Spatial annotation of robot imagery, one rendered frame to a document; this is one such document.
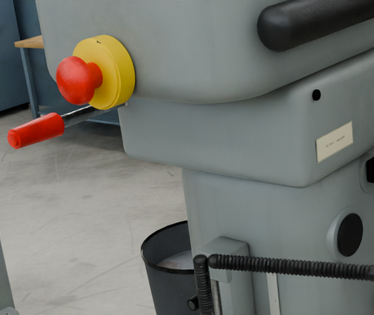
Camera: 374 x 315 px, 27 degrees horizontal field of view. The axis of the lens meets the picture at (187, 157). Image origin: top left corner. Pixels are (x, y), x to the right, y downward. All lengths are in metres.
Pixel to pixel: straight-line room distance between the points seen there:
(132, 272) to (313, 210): 3.60
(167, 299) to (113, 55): 2.39
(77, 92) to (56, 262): 4.02
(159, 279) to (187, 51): 2.39
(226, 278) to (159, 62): 0.26
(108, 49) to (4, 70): 7.62
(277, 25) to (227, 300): 0.33
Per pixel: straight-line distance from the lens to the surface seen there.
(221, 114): 0.72
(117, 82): 0.63
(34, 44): 6.97
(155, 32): 0.62
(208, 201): 0.82
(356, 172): 0.81
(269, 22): 0.58
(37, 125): 0.74
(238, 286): 0.81
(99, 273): 4.40
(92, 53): 0.65
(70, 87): 0.63
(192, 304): 0.83
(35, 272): 4.57
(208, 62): 0.60
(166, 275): 2.92
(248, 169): 0.72
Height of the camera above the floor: 1.89
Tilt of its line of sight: 18 degrees down
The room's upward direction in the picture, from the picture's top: 7 degrees counter-clockwise
